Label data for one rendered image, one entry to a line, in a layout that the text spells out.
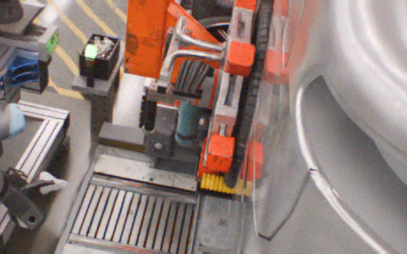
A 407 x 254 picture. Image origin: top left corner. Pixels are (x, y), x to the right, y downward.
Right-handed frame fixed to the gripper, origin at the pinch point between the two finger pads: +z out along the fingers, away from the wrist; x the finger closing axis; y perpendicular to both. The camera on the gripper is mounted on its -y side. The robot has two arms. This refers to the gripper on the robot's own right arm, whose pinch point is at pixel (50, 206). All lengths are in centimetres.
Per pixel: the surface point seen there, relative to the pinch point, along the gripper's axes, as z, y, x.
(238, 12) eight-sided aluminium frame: 32, 18, -78
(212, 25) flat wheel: 124, 86, -87
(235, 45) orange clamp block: 16, 1, -65
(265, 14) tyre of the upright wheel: 27, 6, -80
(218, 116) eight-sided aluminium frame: 27, -5, -47
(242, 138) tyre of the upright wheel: 30, -14, -47
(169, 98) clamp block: 27, 12, -42
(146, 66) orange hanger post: 77, 65, -45
